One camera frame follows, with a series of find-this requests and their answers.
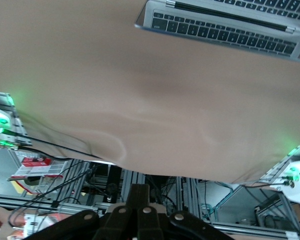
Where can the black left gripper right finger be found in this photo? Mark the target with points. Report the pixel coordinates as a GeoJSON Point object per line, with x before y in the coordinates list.
{"type": "Point", "coordinates": [155, 225]}

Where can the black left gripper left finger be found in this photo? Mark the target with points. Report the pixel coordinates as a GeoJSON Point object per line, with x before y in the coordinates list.
{"type": "Point", "coordinates": [120, 222]}

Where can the grey laptop with black keyboard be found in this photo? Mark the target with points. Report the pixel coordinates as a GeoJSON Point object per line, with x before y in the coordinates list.
{"type": "Point", "coordinates": [225, 27]}

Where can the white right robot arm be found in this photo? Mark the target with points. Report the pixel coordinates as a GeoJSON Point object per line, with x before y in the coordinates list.
{"type": "Point", "coordinates": [297, 180]}

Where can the white red small box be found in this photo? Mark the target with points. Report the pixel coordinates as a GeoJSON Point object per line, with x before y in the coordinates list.
{"type": "Point", "coordinates": [40, 225]}

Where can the white labelled carton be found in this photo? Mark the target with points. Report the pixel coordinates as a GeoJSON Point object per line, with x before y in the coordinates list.
{"type": "Point", "coordinates": [42, 171]}

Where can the red white cardboard box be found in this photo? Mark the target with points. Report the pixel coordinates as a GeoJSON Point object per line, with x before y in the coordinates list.
{"type": "Point", "coordinates": [36, 161]}

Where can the brown table cover cloth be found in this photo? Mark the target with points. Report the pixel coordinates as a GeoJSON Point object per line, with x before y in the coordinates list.
{"type": "Point", "coordinates": [95, 80]}

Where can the black upright post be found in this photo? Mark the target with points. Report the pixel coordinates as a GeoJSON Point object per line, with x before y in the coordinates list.
{"type": "Point", "coordinates": [114, 182]}

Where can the aluminium extrusion frame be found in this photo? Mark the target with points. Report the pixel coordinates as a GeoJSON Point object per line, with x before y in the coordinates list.
{"type": "Point", "coordinates": [240, 225]}

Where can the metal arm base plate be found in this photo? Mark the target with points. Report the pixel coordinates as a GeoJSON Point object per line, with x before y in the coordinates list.
{"type": "Point", "coordinates": [17, 125]}
{"type": "Point", "coordinates": [277, 170]}

